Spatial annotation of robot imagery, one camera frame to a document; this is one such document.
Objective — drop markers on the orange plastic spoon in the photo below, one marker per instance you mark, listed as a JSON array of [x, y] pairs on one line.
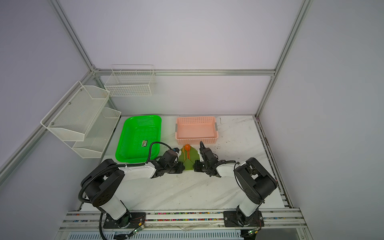
[[187, 149]]

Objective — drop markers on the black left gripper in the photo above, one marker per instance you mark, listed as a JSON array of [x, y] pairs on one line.
[[181, 167]]

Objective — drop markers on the white mesh two-tier shelf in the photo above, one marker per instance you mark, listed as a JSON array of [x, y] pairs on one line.
[[83, 121]]

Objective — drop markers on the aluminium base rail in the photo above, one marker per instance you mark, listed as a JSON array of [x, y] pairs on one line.
[[187, 220]]

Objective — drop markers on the white wire basket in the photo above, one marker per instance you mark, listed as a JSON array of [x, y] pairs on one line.
[[131, 81]]

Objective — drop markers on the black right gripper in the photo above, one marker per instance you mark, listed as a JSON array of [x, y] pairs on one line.
[[196, 166]]

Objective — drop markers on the green paper napkin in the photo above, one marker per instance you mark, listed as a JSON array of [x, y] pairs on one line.
[[194, 154]]

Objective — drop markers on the aluminium frame post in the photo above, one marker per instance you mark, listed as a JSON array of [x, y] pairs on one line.
[[299, 19]]

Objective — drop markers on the bright green plastic basket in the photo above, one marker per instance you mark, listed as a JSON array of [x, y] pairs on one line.
[[135, 131]]

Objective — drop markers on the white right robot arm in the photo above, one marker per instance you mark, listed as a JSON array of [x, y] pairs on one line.
[[252, 179]]

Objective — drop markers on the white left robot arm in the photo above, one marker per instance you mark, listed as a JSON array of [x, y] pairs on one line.
[[99, 187]]

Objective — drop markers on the pink perforated plastic basket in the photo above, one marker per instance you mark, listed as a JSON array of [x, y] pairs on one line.
[[193, 130]]

